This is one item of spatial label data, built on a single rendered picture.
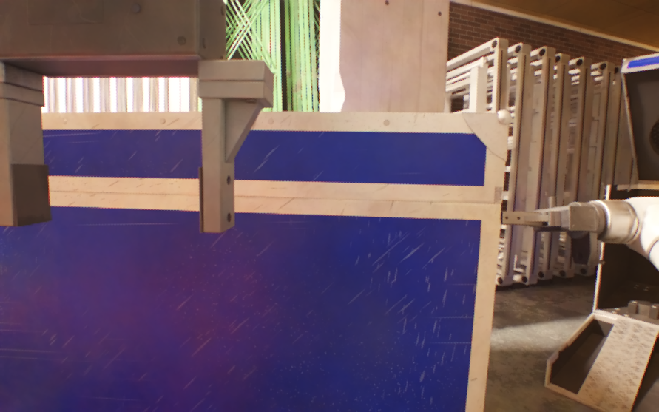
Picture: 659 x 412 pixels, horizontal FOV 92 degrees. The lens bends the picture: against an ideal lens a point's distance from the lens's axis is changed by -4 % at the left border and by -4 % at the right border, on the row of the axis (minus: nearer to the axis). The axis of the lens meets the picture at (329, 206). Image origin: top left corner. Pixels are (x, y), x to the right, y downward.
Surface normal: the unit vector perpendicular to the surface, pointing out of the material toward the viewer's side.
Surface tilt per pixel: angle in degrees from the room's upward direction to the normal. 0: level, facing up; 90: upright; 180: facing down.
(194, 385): 90
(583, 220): 79
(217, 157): 90
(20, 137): 90
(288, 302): 90
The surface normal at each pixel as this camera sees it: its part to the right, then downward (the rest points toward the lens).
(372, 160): -0.08, 0.10
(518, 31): 0.29, 0.11
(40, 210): 1.00, 0.03
